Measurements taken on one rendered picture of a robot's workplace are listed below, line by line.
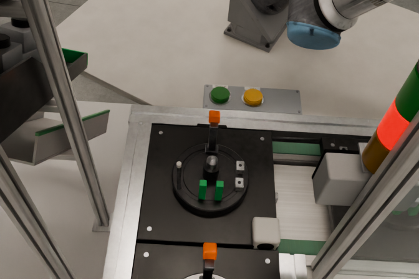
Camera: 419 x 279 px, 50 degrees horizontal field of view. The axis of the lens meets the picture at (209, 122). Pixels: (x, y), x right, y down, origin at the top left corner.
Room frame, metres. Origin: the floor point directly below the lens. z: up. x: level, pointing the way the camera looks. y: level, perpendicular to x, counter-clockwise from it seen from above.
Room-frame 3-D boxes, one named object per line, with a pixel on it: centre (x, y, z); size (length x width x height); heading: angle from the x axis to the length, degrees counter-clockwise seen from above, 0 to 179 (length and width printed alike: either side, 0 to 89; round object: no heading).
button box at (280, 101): (0.62, -0.09, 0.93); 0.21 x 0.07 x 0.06; 92
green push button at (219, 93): (0.62, -0.02, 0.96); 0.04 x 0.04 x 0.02
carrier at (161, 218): (0.41, -0.01, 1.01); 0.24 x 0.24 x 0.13; 2
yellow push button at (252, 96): (0.62, -0.09, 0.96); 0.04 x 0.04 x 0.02
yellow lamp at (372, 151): (0.29, -0.21, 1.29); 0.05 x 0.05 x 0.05
